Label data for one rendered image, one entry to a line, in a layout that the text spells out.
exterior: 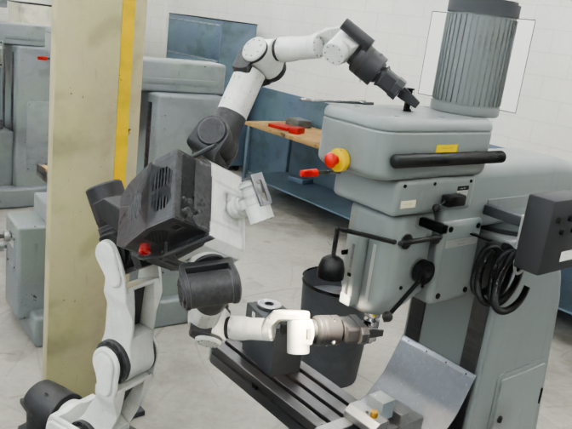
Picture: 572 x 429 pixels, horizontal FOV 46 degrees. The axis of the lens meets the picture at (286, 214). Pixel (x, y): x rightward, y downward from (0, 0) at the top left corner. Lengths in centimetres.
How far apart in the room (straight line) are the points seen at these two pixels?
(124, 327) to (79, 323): 145
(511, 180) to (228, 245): 91
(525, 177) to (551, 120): 425
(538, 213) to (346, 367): 247
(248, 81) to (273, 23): 729
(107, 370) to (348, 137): 102
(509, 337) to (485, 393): 20
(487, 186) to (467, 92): 29
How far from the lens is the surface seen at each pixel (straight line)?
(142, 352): 218
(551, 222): 189
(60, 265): 339
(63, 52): 316
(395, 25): 766
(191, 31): 961
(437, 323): 237
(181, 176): 173
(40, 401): 256
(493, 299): 199
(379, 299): 191
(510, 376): 242
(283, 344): 234
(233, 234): 180
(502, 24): 200
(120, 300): 207
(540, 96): 655
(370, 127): 168
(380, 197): 179
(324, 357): 411
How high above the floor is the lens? 208
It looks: 16 degrees down
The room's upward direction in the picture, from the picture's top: 7 degrees clockwise
